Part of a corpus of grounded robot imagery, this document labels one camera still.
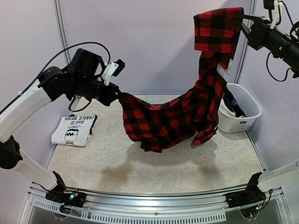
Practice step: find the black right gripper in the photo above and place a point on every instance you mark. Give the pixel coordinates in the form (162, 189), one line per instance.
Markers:
(253, 30)

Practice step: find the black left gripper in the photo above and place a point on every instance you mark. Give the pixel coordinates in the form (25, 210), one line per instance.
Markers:
(109, 96)

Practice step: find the white and green t-shirt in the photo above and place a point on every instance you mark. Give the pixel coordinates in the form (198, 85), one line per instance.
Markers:
(74, 130)

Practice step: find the red black plaid flannel shirt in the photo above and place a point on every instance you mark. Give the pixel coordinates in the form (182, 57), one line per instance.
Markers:
(195, 113)

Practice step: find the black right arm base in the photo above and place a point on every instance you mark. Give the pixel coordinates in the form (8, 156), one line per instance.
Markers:
(251, 195)

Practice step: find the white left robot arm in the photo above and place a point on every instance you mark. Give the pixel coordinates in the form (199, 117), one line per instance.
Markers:
(50, 85)

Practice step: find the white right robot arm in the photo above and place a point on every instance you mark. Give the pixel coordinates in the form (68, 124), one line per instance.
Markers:
(287, 49)

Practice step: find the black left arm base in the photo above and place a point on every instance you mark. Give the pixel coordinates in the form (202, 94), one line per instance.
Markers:
(58, 195)

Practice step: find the dark patterned clothes pile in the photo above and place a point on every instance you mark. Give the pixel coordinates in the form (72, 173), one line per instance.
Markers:
(232, 105)

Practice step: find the white plastic laundry basket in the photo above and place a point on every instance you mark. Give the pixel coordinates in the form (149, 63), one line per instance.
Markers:
(230, 124)

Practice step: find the right aluminium frame post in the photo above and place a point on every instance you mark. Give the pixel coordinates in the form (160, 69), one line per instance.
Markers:
(242, 48)

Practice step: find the aluminium frame post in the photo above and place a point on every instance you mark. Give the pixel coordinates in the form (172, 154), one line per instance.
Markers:
(60, 23)
(242, 48)

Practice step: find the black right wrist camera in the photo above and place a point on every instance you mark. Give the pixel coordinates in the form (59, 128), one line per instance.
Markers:
(273, 7)

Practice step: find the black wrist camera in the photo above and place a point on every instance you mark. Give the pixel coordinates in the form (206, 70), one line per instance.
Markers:
(273, 7)
(90, 65)

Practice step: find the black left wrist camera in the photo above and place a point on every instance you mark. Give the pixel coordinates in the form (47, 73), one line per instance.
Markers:
(90, 65)

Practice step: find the left aluminium frame post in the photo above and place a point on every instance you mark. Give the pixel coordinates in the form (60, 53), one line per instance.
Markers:
(60, 23)

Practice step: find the aluminium front rail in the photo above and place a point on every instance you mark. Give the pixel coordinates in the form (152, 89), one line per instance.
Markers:
(209, 207)

